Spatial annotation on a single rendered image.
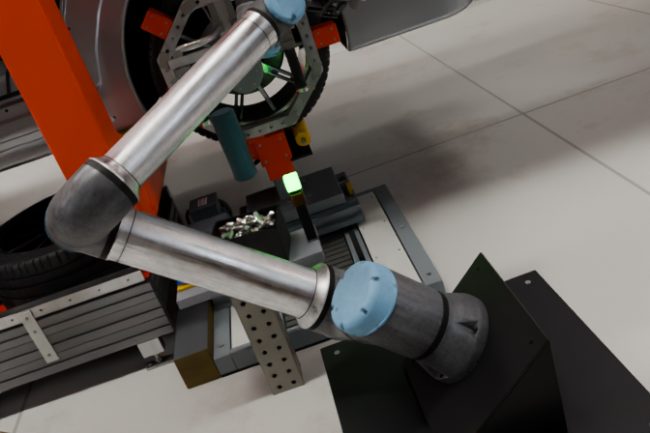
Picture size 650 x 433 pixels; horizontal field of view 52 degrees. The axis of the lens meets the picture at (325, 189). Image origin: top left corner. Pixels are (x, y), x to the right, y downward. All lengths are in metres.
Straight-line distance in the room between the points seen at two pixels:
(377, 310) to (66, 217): 0.59
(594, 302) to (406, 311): 0.98
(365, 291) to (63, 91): 1.11
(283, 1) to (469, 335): 0.76
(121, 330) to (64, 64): 0.95
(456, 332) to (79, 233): 0.73
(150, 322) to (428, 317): 1.31
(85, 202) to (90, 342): 1.33
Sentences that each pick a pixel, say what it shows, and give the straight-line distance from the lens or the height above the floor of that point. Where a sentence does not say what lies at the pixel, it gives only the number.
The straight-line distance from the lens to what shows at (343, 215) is 2.66.
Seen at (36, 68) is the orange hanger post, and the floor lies 1.12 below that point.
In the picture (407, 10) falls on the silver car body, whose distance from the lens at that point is 2.55.
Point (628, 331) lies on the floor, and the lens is 2.08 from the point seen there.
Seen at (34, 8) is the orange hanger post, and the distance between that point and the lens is 2.00.
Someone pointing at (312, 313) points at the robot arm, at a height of 0.56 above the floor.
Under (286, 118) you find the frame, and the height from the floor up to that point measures 0.61.
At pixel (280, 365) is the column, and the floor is 0.10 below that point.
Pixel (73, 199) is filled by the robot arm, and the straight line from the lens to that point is 1.22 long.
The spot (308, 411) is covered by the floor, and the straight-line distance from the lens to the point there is 2.07.
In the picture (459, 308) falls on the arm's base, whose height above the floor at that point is 0.52.
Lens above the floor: 1.37
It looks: 25 degrees down
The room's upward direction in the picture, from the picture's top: 19 degrees counter-clockwise
